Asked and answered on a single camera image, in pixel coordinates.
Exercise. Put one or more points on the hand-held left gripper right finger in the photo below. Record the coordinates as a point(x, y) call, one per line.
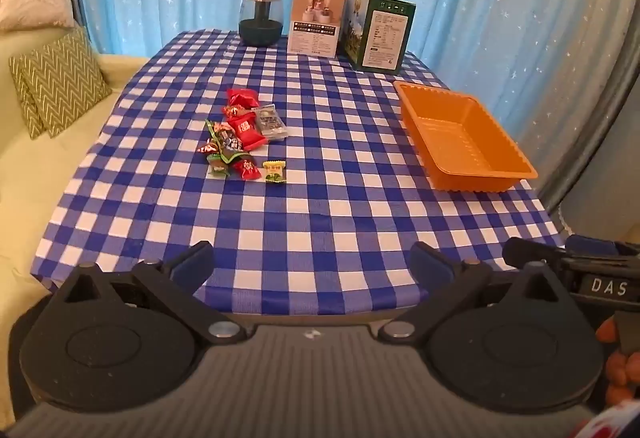
point(430, 264)

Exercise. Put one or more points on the small red candy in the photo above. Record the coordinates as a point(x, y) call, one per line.
point(206, 149)
point(232, 111)

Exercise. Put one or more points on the blue white checkered tablecloth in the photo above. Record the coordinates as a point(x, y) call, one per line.
point(325, 198)

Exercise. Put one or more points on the person's right hand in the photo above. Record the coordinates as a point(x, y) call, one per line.
point(620, 368)

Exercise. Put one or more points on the dark glass jar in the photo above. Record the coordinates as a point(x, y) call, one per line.
point(260, 26)

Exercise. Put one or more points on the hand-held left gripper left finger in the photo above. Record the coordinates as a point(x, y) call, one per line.
point(187, 264)

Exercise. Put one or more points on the large plain red packet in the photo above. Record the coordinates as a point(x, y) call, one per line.
point(243, 98)

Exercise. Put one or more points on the red candy with fringed ends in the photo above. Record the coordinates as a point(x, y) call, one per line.
point(246, 168)

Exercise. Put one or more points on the white cardboard box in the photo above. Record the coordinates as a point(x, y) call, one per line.
point(315, 26)

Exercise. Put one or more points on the orange plastic tray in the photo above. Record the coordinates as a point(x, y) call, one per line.
point(480, 118)

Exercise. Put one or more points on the silver grey packet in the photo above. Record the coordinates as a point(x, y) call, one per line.
point(271, 122)

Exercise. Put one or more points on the green chevron pillow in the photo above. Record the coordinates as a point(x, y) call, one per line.
point(65, 78)
point(20, 93)

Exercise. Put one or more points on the green cardboard box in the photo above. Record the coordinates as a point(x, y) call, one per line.
point(385, 38)

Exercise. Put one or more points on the yellow green candy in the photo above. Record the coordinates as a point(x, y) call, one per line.
point(274, 172)

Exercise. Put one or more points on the dark packet with green edges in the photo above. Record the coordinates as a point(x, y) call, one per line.
point(227, 141)

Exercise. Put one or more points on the light green sofa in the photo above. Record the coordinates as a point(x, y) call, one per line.
point(30, 198)

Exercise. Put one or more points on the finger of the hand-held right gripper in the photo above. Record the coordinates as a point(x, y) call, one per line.
point(530, 251)
point(590, 245)

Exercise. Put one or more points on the red packet with white label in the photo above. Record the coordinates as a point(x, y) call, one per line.
point(246, 131)

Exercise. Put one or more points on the white patterned pillow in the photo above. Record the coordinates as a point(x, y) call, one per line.
point(30, 1)

